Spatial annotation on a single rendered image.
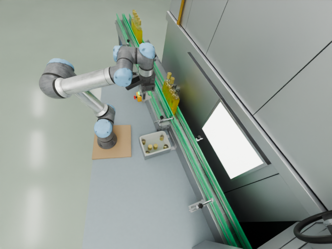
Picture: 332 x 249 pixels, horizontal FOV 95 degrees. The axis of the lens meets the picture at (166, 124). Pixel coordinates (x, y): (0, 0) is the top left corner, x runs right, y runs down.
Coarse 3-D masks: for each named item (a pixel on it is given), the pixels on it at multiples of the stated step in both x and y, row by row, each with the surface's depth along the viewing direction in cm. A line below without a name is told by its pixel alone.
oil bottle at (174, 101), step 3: (174, 93) 120; (171, 96) 121; (174, 96) 118; (177, 96) 119; (171, 99) 123; (174, 99) 119; (177, 99) 120; (171, 102) 124; (174, 102) 122; (177, 102) 123; (171, 105) 126; (174, 105) 125; (177, 105) 127; (171, 108) 128; (174, 108) 129; (174, 111) 133
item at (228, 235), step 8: (128, 24) 192; (136, 40) 175; (160, 88) 138; (176, 128) 123; (184, 144) 116; (192, 160) 108; (200, 176) 103; (208, 192) 97; (208, 200) 99; (216, 208) 92; (216, 216) 94; (224, 224) 88; (224, 232) 90; (232, 240) 84
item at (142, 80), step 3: (135, 78) 85; (138, 78) 85; (141, 78) 84; (132, 81) 85; (135, 81) 84; (138, 81) 84; (141, 81) 84; (144, 81) 85; (129, 84) 85; (132, 84) 84; (135, 84) 85; (138, 84) 85; (126, 87) 85; (129, 87) 85; (132, 87) 86
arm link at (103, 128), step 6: (102, 120) 106; (108, 120) 109; (96, 126) 104; (102, 126) 104; (108, 126) 105; (96, 132) 103; (102, 132) 103; (108, 132) 105; (102, 138) 107; (108, 138) 110
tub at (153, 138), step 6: (156, 132) 127; (162, 132) 129; (144, 138) 126; (150, 138) 130; (156, 138) 132; (162, 144) 130; (168, 144) 123; (144, 150) 117; (150, 150) 125; (156, 150) 126; (162, 150) 119
